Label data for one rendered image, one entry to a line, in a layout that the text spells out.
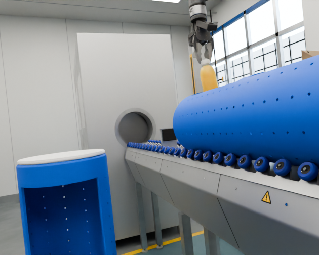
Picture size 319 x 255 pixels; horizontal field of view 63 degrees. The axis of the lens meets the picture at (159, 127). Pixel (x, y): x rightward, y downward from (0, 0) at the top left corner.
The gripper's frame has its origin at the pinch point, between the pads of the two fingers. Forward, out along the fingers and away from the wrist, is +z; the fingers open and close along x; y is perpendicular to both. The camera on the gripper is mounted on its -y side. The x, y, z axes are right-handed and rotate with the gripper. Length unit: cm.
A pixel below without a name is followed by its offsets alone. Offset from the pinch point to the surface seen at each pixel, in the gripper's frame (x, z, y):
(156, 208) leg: -8, 99, 122
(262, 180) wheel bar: 12, 45, -44
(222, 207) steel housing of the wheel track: 13, 57, -23
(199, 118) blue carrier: 14.1, 25.8, -16.0
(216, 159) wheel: 11.2, 41.1, -20.1
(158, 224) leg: -8, 114, 122
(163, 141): 4, 37, 54
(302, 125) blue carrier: 14, 30, -60
